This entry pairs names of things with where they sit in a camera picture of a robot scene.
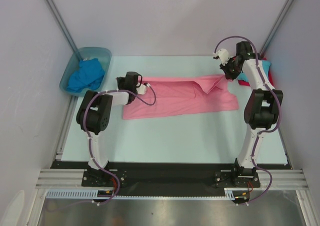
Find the right slotted cable duct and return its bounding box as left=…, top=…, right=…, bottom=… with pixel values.
left=225, top=187, right=251, bottom=201

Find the teal folded t shirt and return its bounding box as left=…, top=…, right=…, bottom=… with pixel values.
left=239, top=59, right=272, bottom=84

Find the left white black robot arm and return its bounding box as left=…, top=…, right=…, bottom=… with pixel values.
left=76, top=72, right=143, bottom=186

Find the left slotted cable duct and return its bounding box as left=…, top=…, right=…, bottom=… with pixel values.
left=46, top=189, right=114, bottom=199

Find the teal plastic bin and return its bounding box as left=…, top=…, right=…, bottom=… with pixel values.
left=59, top=47, right=112, bottom=96

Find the front aluminium rail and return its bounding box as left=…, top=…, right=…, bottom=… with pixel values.
left=36, top=169, right=308, bottom=190

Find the red folded t shirt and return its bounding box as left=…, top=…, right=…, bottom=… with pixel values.
left=237, top=57, right=275, bottom=89

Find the pink t shirt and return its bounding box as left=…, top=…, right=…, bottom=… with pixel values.
left=122, top=74, right=239, bottom=120

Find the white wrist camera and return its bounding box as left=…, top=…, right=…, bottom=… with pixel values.
left=136, top=83, right=151, bottom=95
left=213, top=49, right=230, bottom=66

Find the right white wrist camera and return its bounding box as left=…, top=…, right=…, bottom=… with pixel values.
left=213, top=49, right=230, bottom=66

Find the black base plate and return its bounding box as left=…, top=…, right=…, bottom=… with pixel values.
left=49, top=160, right=293, bottom=197

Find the left aluminium corner post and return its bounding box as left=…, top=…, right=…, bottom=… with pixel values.
left=44, top=0, right=78, bottom=53

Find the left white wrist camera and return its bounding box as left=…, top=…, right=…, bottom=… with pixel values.
left=136, top=83, right=151, bottom=95

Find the blue crumpled t shirt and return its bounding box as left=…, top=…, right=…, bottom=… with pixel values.
left=66, top=58, right=106, bottom=93

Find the right aluminium corner post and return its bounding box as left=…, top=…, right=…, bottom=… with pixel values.
left=259, top=0, right=295, bottom=56

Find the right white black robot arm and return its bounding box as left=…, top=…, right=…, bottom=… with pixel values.
left=213, top=39, right=284, bottom=186

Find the aluminium corner post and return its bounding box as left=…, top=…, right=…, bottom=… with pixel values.
left=259, top=0, right=295, bottom=56
left=44, top=0, right=78, bottom=53

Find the slotted cable duct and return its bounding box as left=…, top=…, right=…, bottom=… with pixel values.
left=225, top=187, right=251, bottom=201
left=46, top=189, right=114, bottom=199

